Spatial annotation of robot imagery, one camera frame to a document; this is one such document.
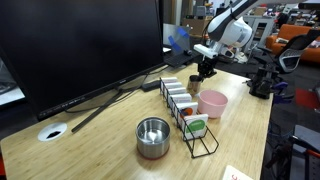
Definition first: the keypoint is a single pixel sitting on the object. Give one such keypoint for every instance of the round silver tin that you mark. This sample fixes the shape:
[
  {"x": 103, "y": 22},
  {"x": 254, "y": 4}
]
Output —
[{"x": 153, "y": 141}]

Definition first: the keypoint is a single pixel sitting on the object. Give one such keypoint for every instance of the brown cardboard box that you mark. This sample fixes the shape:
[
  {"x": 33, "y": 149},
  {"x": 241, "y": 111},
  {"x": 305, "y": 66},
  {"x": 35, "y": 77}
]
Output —
[{"x": 193, "y": 26}]

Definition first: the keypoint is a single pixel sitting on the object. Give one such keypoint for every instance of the small black box device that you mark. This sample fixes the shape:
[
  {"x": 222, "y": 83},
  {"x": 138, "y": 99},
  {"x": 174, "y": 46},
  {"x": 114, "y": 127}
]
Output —
[{"x": 150, "y": 85}]

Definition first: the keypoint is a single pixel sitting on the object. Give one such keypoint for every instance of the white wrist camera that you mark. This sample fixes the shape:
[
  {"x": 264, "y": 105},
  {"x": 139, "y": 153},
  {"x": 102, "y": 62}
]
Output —
[{"x": 205, "y": 50}]

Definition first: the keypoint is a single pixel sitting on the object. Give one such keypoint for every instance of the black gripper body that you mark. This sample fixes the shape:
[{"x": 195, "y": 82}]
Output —
[{"x": 207, "y": 65}]

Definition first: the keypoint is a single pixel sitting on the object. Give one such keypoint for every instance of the black computer monitor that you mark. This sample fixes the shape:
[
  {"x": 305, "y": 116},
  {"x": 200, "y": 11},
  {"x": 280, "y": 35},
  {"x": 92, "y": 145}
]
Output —
[{"x": 83, "y": 46}]

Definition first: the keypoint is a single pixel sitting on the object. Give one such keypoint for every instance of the white cabinet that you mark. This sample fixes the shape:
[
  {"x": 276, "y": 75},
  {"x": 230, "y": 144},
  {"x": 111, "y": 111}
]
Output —
[{"x": 258, "y": 28}]

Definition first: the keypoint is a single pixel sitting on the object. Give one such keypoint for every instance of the white abc book red circle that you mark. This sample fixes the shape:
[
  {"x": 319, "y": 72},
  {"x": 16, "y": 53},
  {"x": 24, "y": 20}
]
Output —
[{"x": 235, "y": 173}]

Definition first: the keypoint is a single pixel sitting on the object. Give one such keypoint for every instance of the pink plastic cup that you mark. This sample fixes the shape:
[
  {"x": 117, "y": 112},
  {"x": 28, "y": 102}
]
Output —
[{"x": 212, "y": 104}]

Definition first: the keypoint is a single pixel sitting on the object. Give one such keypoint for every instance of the black mesh office chair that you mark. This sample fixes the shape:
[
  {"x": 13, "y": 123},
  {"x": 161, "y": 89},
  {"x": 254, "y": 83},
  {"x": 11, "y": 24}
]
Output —
[{"x": 293, "y": 50}]

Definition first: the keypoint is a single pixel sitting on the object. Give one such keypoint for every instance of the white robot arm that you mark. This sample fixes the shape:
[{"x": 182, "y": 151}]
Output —
[{"x": 233, "y": 31}]

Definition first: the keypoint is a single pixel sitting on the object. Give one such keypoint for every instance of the blue clamp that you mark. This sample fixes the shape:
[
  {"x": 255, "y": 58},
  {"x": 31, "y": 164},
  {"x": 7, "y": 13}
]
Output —
[{"x": 279, "y": 90}]

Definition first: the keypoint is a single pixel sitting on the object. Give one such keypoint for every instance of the black flat device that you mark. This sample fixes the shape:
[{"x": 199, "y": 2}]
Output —
[{"x": 180, "y": 59}]

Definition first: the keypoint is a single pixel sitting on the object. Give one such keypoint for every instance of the black clamped camera mount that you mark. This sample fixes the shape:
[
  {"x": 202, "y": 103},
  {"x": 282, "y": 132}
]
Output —
[{"x": 263, "y": 81}]

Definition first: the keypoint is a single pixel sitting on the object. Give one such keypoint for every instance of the white book orange print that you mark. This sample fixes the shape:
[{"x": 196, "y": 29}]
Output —
[{"x": 186, "y": 110}]

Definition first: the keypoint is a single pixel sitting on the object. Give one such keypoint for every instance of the clear panel with blue tape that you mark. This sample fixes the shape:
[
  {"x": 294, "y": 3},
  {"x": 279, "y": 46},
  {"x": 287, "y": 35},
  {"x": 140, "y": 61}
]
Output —
[{"x": 178, "y": 40}]

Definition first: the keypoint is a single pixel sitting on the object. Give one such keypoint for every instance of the white book green print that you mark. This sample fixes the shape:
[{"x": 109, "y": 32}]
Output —
[{"x": 196, "y": 126}]

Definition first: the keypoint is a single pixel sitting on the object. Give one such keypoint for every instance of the orange sofa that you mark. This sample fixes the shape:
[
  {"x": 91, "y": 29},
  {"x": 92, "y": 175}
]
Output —
[{"x": 308, "y": 53}]

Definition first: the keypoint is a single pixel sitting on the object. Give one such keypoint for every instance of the black monitor stand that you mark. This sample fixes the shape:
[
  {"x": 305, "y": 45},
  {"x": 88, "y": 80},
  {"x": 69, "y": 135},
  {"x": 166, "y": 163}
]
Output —
[{"x": 100, "y": 108}]

